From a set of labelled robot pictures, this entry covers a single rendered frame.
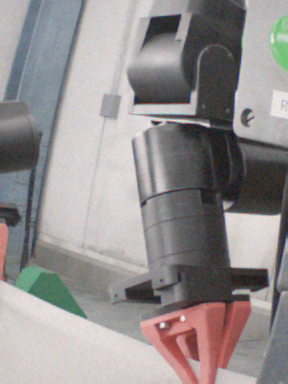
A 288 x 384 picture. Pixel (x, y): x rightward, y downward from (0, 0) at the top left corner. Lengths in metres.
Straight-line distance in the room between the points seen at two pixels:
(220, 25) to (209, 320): 0.21
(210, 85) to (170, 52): 0.04
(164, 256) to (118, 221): 7.75
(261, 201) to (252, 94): 0.38
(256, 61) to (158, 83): 0.34
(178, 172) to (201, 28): 0.11
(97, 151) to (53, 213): 0.69
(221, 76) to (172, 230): 0.11
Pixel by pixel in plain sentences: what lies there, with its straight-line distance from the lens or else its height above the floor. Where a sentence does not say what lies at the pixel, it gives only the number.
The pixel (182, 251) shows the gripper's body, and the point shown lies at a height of 1.16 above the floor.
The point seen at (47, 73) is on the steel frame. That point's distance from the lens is 9.06.
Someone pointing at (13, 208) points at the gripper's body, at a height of 1.15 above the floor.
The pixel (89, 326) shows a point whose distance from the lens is 0.86.
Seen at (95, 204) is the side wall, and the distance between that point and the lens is 8.74.
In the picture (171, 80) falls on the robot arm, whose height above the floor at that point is 1.27.
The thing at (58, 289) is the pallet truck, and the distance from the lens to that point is 6.21.
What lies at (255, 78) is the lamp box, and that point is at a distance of 0.45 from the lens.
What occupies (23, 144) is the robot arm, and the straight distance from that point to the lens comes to 1.07.
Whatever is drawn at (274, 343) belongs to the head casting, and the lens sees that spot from 0.49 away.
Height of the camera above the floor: 1.24
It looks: 3 degrees down
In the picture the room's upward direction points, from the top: 10 degrees clockwise
